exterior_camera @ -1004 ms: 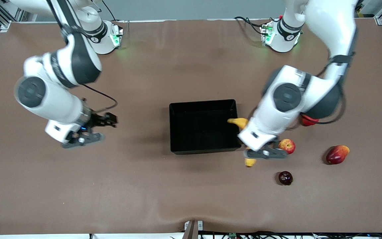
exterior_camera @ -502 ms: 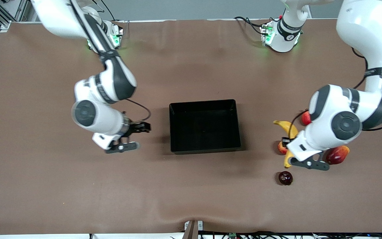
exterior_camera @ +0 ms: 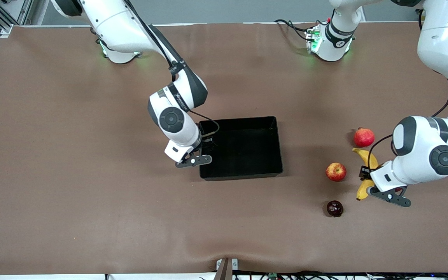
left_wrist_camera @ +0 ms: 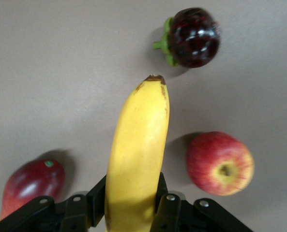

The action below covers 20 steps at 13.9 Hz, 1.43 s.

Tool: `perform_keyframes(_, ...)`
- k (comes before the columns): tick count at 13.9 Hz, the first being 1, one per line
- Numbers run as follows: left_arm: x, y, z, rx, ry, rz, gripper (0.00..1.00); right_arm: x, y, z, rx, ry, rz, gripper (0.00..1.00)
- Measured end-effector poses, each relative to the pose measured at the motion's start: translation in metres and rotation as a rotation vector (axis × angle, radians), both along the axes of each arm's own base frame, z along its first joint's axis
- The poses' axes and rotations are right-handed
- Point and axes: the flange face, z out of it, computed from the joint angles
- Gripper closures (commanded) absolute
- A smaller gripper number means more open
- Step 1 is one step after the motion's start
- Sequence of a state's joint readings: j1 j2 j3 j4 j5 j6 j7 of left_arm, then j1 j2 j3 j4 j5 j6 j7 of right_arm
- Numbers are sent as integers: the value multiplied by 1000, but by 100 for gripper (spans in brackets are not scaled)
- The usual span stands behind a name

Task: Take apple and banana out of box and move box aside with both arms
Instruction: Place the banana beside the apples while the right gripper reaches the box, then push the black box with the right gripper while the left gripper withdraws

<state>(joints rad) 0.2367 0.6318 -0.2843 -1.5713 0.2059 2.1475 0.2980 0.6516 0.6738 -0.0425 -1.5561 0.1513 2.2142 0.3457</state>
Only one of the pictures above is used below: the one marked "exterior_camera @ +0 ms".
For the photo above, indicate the dark purple plum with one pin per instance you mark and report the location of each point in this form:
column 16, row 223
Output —
column 335, row 209

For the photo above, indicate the black plastic tray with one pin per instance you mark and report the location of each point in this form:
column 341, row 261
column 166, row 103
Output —
column 243, row 155

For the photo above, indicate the black right gripper plug block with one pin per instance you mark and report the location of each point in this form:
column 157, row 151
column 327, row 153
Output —
column 207, row 143

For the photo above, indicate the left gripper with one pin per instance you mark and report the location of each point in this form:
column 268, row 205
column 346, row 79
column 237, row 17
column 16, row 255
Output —
column 364, row 172

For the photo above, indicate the metal camera bracket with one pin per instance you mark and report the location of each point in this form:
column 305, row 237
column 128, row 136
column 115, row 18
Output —
column 226, row 268

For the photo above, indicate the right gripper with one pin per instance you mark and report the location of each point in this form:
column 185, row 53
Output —
column 207, row 143

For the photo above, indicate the red yellow apple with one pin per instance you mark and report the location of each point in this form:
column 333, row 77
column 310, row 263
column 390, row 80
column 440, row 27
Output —
column 336, row 172

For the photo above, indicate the black gripper plug block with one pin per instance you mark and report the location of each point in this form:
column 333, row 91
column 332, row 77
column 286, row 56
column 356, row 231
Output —
column 364, row 173
column 207, row 143

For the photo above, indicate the black left gripper plug block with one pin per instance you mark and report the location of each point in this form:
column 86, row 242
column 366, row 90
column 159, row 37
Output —
column 364, row 173

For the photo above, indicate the yellow banana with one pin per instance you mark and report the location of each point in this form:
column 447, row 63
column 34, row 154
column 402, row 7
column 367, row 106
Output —
column 364, row 155

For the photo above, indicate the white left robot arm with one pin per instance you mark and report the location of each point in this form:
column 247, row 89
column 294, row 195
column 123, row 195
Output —
column 441, row 39

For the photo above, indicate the red pomegranate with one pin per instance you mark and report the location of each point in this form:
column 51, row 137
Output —
column 364, row 137

